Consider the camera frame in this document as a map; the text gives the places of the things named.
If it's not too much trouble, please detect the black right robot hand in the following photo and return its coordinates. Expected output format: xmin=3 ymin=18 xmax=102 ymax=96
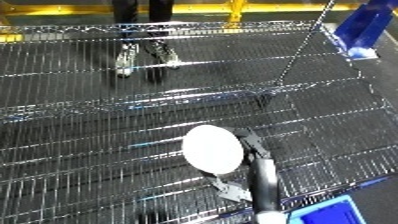
xmin=200 ymin=126 xmax=276 ymax=203

